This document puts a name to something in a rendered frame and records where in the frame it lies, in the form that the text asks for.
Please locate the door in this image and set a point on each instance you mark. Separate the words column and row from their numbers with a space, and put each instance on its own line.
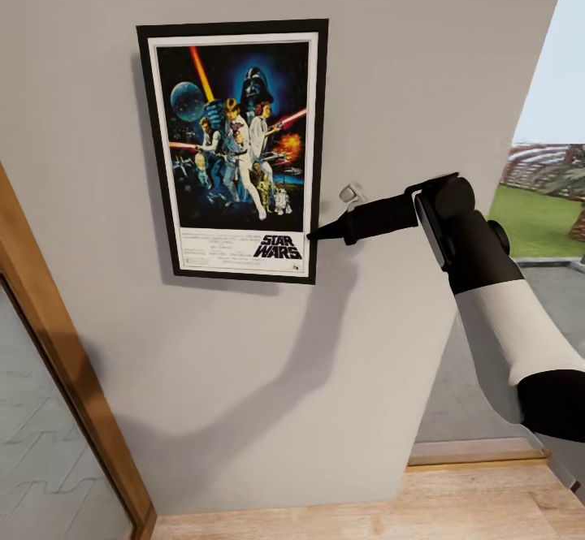
column 66, row 472

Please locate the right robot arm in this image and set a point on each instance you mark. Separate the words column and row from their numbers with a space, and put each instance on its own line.
column 526, row 368

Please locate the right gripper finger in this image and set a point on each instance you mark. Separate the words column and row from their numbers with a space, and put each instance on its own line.
column 331, row 231

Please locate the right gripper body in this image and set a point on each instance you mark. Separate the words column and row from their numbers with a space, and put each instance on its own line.
column 365, row 221

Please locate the poster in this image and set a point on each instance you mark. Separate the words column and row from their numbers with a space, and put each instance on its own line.
column 237, row 112

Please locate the fixed window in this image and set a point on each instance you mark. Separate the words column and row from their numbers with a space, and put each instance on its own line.
column 540, row 203

